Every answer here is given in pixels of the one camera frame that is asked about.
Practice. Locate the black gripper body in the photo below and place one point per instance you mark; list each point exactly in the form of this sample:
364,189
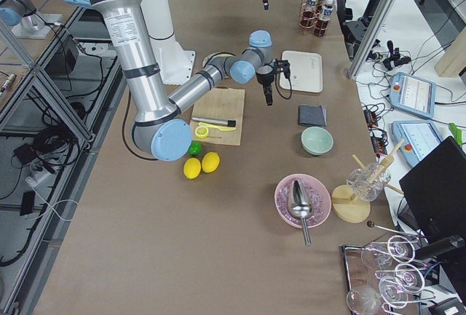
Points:
264,78

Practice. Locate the pink bowl with ice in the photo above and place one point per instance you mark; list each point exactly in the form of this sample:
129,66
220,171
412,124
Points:
318,195

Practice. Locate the glass mug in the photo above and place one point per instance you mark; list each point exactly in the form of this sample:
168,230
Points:
365,184

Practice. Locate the copper wire bottle rack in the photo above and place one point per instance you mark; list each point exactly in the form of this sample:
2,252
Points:
308,25

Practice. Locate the blue teach pendant far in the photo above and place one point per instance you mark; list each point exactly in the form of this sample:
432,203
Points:
413,95

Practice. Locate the steel ice scoop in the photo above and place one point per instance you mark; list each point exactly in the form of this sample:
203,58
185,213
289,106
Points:
299,207

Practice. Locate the grey folded cloth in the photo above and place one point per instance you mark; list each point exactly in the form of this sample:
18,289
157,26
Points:
312,115

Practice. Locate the lemon half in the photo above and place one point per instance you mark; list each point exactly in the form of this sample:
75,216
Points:
201,132

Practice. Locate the green lime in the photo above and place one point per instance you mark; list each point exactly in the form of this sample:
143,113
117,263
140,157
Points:
195,148

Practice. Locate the black monitor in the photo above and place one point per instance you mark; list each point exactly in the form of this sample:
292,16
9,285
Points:
435,191

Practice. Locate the aluminium frame post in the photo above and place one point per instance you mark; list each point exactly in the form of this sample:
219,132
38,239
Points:
373,30

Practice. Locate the steel muddler black tip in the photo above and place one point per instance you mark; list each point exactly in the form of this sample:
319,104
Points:
219,122

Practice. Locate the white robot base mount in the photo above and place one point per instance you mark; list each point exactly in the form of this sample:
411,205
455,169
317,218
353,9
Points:
176,63

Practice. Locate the blue teach pendant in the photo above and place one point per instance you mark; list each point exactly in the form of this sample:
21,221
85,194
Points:
413,95
419,139

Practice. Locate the cream rabbit tray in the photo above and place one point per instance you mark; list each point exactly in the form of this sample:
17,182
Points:
306,71

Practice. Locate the yellow plastic knife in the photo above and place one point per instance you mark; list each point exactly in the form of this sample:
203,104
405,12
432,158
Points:
218,127

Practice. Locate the tea bottle lower left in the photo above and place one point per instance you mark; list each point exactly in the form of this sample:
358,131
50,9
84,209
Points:
309,9

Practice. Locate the white round plate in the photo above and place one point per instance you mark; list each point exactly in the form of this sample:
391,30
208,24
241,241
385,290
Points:
209,58

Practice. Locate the yellow lemon lower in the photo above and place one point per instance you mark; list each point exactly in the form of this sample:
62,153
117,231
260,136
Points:
192,168

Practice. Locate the tea bottle lower right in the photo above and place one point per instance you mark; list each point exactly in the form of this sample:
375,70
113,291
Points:
324,18

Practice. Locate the blue teach pendant near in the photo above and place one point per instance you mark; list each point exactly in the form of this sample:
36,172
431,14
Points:
419,139

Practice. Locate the black camera mount wrist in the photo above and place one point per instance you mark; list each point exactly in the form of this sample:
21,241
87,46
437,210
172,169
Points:
282,66

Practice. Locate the wooden mug tree stand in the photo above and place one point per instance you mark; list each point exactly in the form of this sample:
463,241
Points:
347,205

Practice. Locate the mint green bowl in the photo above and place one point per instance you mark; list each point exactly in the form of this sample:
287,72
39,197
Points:
316,140

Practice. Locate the bamboo cutting board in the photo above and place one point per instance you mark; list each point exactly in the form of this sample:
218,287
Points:
220,103

